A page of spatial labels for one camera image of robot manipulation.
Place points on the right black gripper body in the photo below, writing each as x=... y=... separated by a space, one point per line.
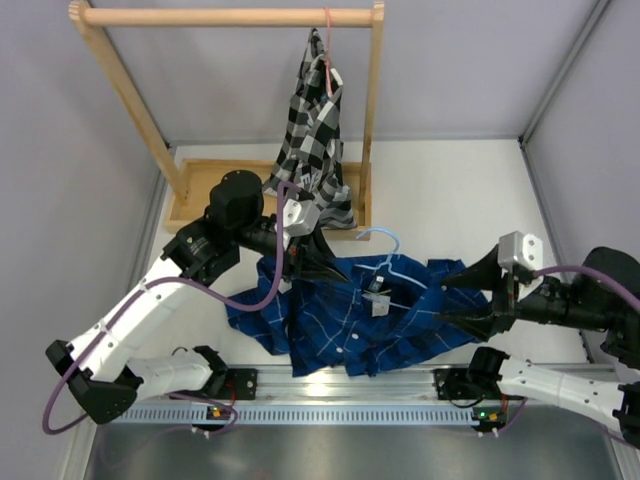
x=548 y=302

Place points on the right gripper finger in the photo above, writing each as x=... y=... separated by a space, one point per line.
x=485 y=275
x=482 y=323

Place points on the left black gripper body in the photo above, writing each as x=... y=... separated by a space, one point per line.
x=255 y=236

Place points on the light blue wire hanger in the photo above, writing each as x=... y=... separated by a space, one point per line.
x=385 y=267

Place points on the blue plaid shirt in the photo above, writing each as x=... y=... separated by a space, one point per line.
x=320 y=324

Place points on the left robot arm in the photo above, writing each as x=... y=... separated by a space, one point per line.
x=99 y=368

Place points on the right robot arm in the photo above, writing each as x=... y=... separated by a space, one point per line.
x=602 y=296

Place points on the black white checkered shirt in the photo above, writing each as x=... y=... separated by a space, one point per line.
x=312 y=150

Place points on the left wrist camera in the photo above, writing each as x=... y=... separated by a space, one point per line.
x=300 y=217

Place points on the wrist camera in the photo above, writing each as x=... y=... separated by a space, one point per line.
x=521 y=255
x=300 y=217

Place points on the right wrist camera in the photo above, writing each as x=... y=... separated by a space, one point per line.
x=521 y=255

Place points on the aluminium mounting rail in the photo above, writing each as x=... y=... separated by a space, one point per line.
x=431 y=384

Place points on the pink wire hanger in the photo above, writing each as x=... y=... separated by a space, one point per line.
x=328 y=50

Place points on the slotted cable duct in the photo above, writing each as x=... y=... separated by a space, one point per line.
x=176 y=413

